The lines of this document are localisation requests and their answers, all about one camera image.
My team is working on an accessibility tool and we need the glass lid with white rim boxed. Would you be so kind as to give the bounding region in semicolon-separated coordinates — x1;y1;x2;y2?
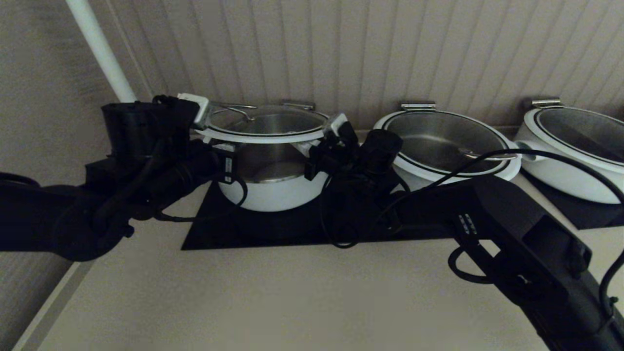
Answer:
373;111;522;181
526;107;624;174
195;103;338;145

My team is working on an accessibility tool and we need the white cooking pot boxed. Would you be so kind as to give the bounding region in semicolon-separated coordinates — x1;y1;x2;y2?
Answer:
514;107;624;204
373;111;522;193
217;141;337;213

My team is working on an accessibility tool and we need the black glass induction cooktop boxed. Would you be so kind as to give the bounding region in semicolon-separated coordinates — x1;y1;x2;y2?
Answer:
181;180;488;251
522;168;624;230

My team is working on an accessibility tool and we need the white round pole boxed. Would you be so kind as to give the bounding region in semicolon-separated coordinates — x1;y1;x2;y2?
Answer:
65;0;137;103

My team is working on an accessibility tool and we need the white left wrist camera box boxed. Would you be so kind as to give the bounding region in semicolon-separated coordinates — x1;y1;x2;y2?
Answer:
177;93;211;131

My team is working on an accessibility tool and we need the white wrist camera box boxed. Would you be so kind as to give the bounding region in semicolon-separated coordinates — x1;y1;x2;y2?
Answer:
323;113;349;138
177;93;211;131

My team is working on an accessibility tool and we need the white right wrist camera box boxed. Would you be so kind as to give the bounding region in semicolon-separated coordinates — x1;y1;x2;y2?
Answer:
323;113;349;138

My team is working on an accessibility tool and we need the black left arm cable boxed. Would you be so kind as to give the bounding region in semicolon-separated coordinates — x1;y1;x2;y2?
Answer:
156;178;249;222

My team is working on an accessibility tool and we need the thin black cable loop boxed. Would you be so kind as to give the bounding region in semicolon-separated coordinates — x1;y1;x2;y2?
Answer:
319;175;361;248

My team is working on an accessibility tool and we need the short black cable loop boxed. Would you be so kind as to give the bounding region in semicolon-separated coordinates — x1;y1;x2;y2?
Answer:
448;245;494;285

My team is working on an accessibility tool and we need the long black right arm cable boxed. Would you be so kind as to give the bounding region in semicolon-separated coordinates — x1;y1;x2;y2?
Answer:
380;149;624;225

